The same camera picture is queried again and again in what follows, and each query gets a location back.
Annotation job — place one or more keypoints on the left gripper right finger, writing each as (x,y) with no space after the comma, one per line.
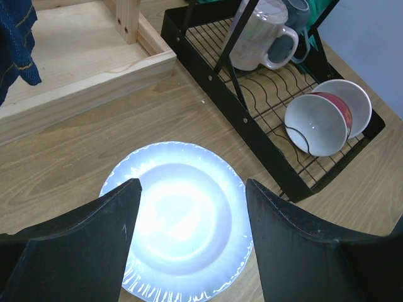
(302,257)

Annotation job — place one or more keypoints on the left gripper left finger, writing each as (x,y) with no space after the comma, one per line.
(78,256)

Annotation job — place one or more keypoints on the white bowl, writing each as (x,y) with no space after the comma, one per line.
(318,123)

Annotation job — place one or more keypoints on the black wire dish rack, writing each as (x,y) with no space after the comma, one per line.
(255,102)

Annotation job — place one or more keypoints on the orange bowl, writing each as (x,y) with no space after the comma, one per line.
(355,97)

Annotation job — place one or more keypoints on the grey ceramic mug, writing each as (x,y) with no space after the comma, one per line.
(298,17)

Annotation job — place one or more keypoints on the wooden clothes rack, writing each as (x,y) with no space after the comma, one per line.
(87,53)

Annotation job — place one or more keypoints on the plain white scalloped plate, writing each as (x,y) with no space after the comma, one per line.
(192,236)

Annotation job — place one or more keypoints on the dark blue cloth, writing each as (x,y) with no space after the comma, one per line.
(17,43)

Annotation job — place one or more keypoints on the green t-shirt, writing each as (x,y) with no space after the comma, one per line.
(319,10)

